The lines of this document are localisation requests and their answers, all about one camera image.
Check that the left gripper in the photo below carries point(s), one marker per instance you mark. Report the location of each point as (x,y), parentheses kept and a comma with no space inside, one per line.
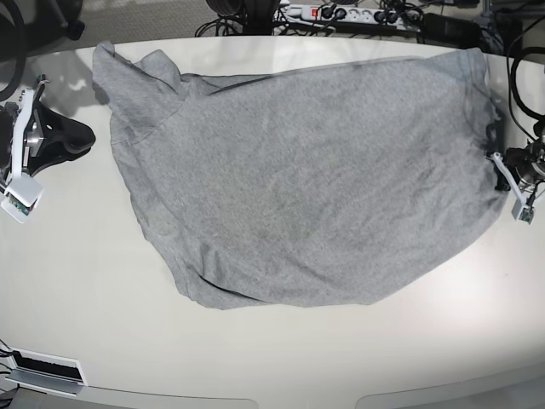
(525,164)

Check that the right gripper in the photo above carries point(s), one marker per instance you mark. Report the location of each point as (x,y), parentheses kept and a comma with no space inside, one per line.
(66,133)

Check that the grey t-shirt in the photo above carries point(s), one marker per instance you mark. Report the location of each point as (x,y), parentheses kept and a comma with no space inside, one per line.
(334,185)

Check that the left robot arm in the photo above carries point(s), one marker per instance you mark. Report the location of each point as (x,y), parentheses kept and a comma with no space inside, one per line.
(514,20)

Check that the black power adapter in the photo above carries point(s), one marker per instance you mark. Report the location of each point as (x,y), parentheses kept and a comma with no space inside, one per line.
(450,30)

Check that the white power strip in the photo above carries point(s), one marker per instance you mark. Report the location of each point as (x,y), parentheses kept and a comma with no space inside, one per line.
(332,15)

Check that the grey cable tray slot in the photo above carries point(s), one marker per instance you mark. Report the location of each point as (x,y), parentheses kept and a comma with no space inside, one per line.
(46,372)

